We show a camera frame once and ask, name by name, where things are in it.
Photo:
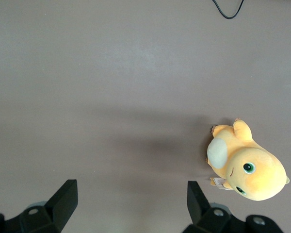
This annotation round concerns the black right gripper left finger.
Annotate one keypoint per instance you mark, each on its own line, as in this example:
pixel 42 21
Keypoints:
pixel 60 201

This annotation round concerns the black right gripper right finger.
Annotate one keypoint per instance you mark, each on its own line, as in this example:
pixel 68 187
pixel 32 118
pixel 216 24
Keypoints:
pixel 196 204

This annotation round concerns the yellow plush toy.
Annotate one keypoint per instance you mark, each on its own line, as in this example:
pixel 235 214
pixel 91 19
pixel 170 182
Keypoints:
pixel 254 170

